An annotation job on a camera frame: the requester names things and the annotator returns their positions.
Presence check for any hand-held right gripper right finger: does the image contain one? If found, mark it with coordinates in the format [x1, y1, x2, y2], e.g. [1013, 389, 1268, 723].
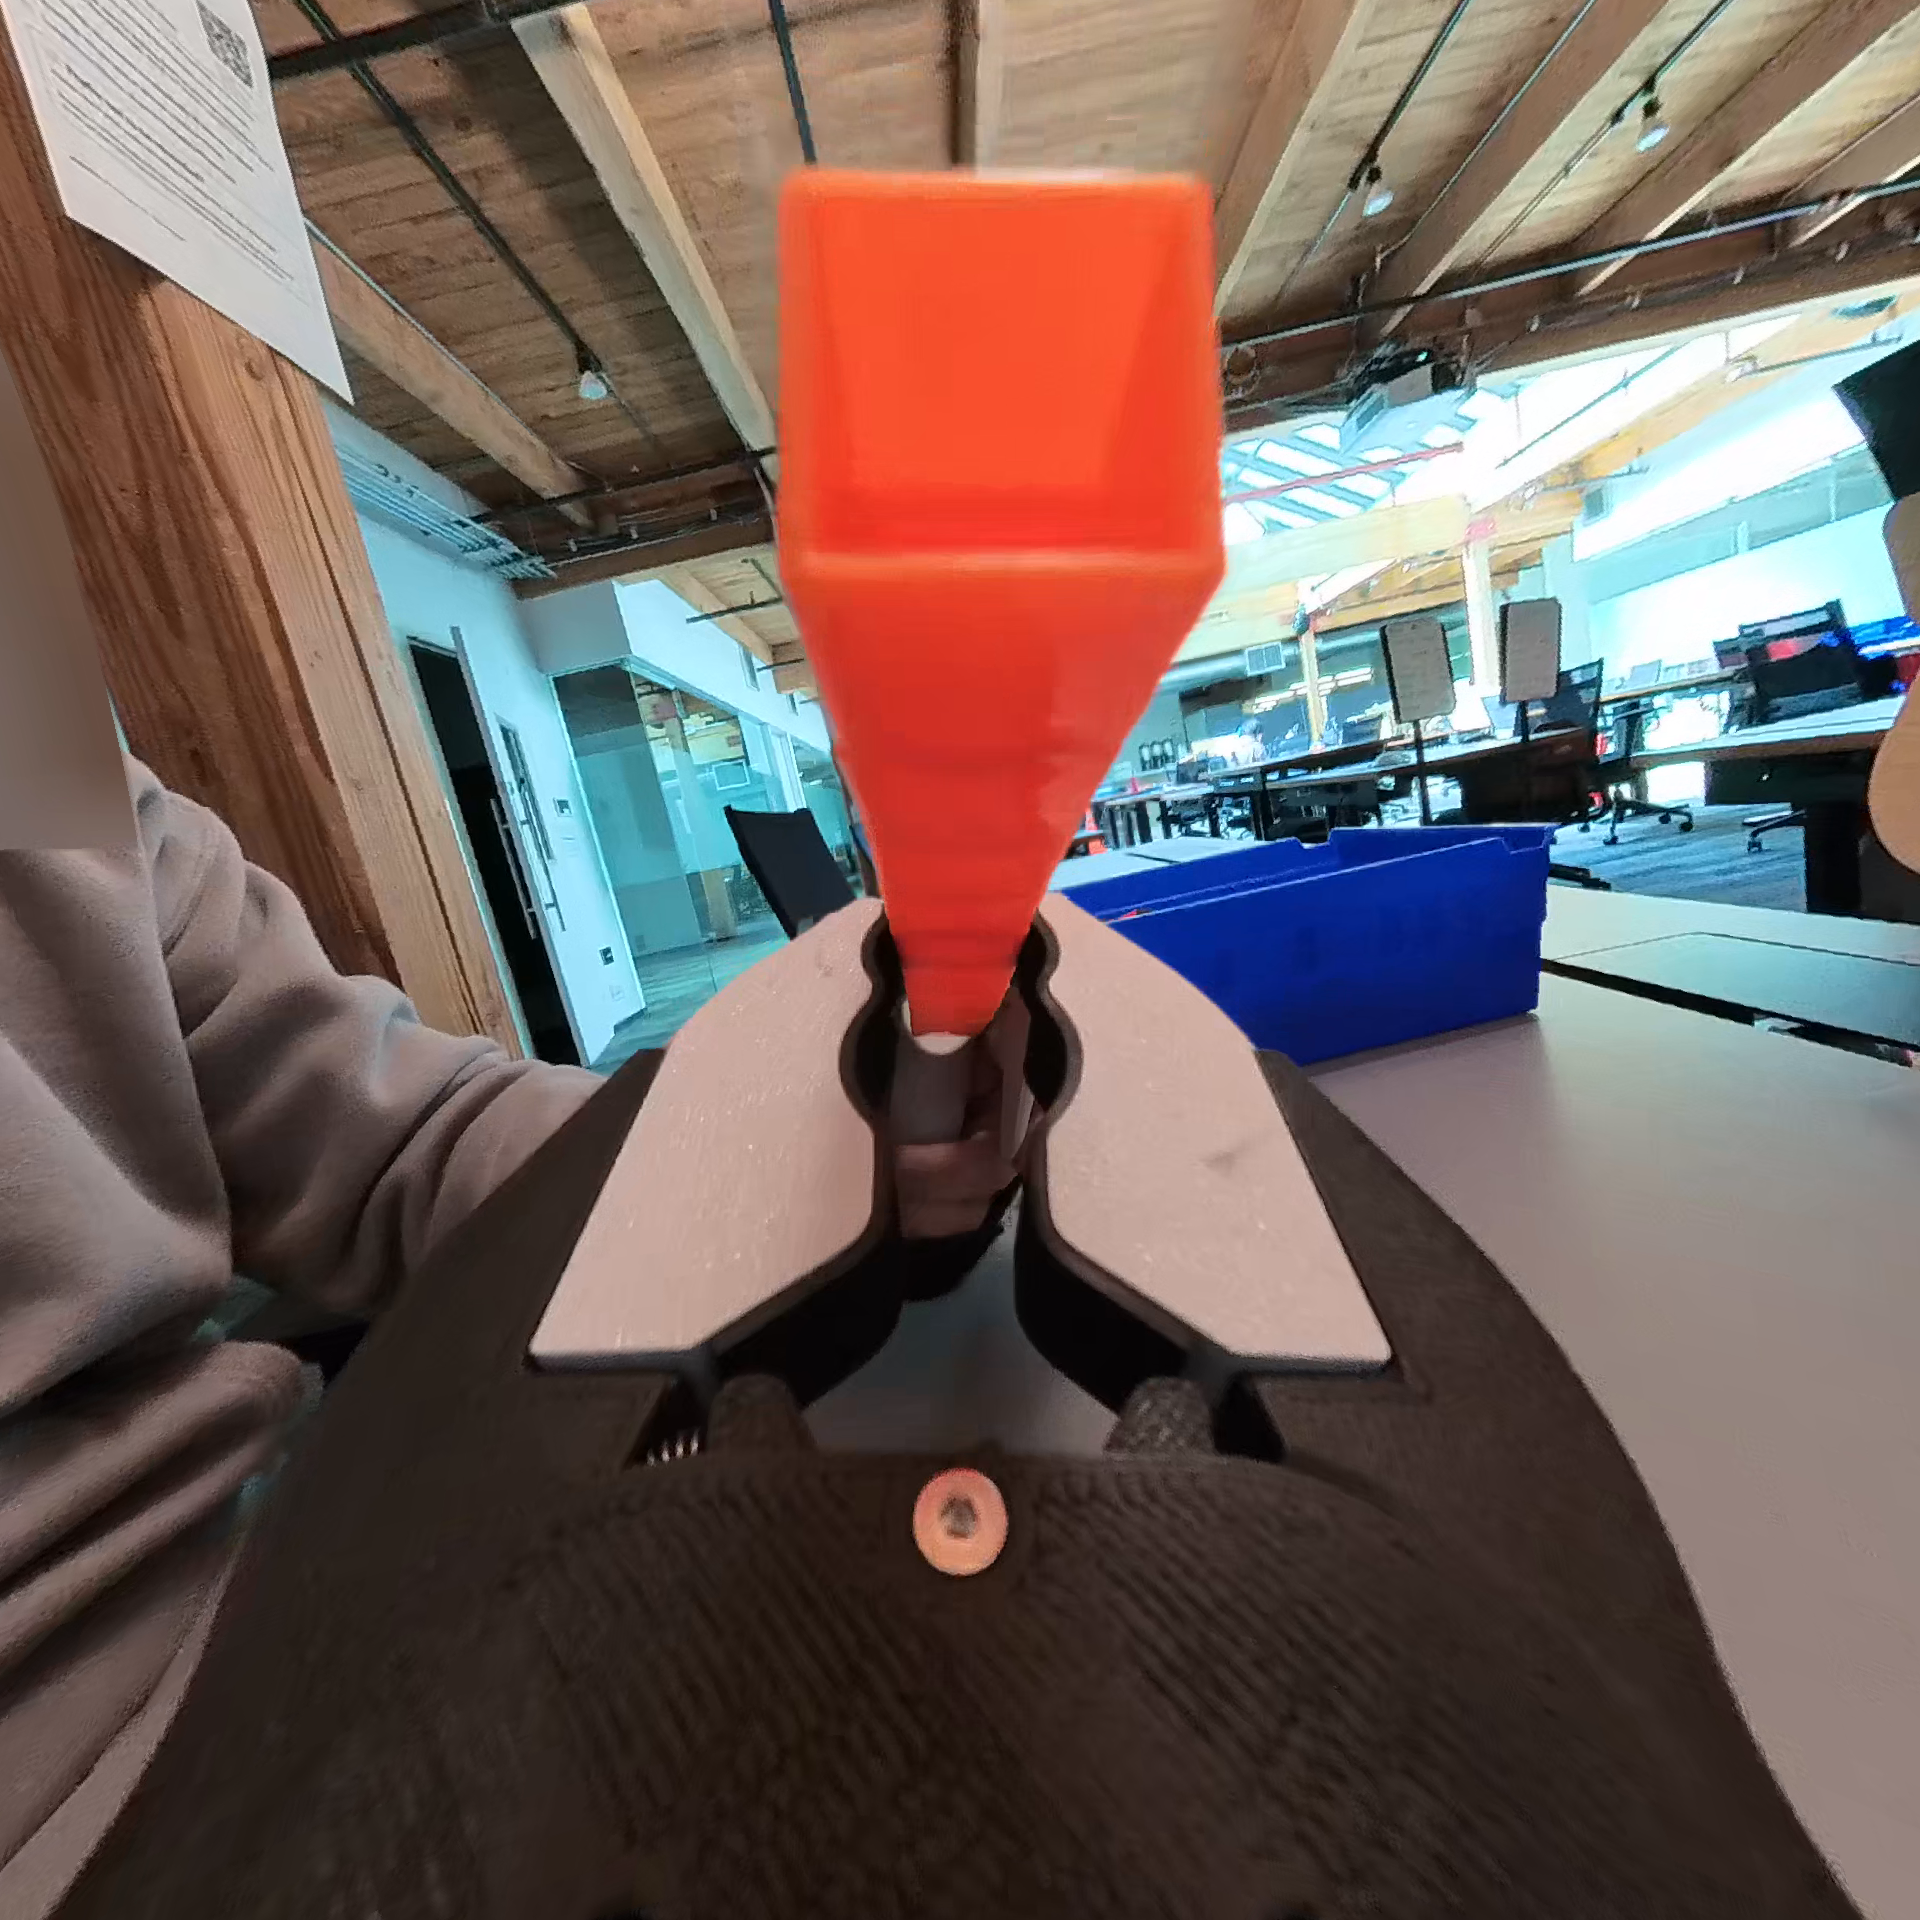
[1015, 893, 1396, 1373]

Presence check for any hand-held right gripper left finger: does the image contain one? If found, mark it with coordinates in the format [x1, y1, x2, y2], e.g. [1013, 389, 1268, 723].
[529, 893, 906, 1377]

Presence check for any blue plastic bin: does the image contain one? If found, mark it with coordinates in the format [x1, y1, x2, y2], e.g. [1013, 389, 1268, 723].
[1056, 822, 1556, 1067]

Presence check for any orange plastic piece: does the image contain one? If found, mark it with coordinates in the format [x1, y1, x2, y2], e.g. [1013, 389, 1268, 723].
[773, 164, 1225, 1046]

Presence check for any person's left forearm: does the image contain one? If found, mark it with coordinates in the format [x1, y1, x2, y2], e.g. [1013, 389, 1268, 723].
[0, 757, 663, 1817]

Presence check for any grey desk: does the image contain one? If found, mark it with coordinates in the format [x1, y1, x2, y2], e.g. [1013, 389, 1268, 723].
[809, 877, 1920, 1920]

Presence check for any person's left hand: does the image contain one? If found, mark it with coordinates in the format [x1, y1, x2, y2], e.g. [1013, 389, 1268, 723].
[897, 1132, 1024, 1244]

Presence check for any wooden pillar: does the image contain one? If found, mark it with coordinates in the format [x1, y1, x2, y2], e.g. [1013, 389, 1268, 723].
[0, 0, 529, 1052]

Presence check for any ceiling projector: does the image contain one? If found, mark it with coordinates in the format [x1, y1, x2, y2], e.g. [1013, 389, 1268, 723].
[1340, 359, 1445, 455]

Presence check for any white paper notice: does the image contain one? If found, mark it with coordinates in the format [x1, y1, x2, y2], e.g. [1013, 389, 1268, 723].
[0, 0, 357, 405]

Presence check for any black wall monitor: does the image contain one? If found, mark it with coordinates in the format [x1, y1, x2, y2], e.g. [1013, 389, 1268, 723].
[1834, 342, 1920, 500]

